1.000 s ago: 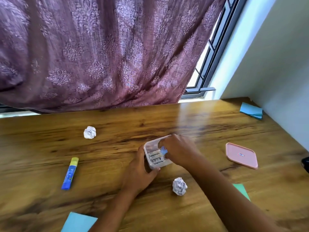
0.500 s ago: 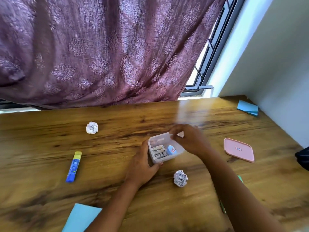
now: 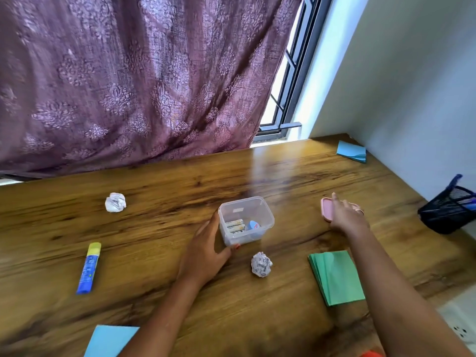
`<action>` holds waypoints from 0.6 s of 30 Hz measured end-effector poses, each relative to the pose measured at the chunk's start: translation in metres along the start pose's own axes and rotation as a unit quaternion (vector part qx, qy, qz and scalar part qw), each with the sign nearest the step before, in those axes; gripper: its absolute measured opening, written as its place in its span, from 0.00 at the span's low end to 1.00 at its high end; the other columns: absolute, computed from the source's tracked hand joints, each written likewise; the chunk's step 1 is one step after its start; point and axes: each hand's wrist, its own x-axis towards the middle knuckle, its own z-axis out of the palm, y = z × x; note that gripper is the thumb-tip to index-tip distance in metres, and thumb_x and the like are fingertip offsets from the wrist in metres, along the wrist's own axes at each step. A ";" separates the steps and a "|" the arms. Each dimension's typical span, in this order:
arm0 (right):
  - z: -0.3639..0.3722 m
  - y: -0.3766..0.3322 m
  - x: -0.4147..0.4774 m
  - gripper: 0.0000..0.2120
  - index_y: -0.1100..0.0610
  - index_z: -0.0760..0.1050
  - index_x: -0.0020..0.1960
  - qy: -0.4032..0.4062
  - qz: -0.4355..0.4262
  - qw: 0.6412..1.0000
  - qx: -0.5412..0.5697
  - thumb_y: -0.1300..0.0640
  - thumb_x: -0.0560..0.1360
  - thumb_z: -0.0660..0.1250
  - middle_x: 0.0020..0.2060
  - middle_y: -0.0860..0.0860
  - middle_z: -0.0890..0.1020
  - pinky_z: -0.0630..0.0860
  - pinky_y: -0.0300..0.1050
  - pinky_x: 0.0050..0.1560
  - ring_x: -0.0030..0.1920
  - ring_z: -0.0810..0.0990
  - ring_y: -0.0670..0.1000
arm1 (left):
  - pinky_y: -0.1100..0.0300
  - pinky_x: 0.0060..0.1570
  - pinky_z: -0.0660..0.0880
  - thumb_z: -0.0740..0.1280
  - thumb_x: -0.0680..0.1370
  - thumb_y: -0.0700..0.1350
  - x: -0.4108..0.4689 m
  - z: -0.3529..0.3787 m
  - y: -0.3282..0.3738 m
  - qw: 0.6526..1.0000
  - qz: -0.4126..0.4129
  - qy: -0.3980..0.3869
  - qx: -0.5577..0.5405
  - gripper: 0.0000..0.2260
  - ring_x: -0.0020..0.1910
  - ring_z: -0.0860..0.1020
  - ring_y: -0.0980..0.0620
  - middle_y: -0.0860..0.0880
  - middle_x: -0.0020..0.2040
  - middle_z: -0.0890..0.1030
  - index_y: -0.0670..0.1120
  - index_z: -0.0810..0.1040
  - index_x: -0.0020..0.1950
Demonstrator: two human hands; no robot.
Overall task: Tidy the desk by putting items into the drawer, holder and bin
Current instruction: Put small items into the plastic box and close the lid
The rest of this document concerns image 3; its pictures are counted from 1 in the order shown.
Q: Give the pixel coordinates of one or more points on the white paper ball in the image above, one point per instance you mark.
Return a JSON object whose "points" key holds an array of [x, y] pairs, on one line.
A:
{"points": [[115, 202]]}

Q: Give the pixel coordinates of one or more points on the blue glue stick yellow cap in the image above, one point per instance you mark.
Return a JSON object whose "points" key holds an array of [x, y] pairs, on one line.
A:
{"points": [[89, 267]]}

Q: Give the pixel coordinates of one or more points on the person's right hand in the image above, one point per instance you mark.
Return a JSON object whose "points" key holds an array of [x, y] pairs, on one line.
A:
{"points": [[346, 219]]}

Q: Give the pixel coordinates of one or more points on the light blue sticky note pad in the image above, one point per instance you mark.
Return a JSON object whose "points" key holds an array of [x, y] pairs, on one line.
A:
{"points": [[351, 151], [111, 342]]}

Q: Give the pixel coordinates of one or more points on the white eraser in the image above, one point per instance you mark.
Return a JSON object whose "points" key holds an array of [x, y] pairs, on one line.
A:
{"points": [[237, 229]]}

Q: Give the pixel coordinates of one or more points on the person's left forearm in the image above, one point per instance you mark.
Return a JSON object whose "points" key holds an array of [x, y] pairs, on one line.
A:
{"points": [[163, 323]]}

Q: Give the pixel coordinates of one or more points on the clear plastic container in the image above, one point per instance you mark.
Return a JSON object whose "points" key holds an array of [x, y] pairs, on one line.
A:
{"points": [[260, 211]]}

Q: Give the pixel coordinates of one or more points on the person's right forearm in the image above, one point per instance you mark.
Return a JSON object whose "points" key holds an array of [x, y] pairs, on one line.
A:
{"points": [[401, 301]]}

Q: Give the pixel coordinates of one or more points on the green sticky note pad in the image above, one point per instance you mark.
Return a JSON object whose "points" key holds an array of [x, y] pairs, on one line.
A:
{"points": [[336, 276]]}

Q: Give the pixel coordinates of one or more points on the purple patterned curtain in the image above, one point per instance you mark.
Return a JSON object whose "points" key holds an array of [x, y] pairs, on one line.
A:
{"points": [[130, 78]]}

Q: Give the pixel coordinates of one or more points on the printed paper ball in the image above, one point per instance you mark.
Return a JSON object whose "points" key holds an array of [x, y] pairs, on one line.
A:
{"points": [[261, 264]]}

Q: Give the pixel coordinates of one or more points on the pink plastic lid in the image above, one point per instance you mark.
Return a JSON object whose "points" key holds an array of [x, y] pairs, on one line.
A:
{"points": [[326, 208]]}

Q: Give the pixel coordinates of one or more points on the black mesh pen holder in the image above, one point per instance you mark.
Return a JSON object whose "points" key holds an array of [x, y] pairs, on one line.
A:
{"points": [[446, 215]]}

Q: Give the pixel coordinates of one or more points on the person's left hand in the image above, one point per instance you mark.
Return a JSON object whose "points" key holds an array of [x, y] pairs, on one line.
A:
{"points": [[201, 256]]}

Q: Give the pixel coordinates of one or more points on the black window frame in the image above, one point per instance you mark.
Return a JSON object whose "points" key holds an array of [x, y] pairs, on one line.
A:
{"points": [[305, 52]]}

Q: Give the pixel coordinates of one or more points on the bunch of blue pens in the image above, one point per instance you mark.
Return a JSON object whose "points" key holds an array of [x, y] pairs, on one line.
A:
{"points": [[455, 181]]}

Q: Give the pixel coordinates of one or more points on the small white stick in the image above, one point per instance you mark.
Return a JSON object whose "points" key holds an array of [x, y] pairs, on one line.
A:
{"points": [[234, 222]]}

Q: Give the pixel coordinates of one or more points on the orange waste bin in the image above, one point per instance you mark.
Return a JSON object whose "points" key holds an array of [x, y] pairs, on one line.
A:
{"points": [[370, 354]]}

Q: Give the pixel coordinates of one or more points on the white wall socket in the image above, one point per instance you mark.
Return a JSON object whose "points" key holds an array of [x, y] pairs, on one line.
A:
{"points": [[459, 323]]}

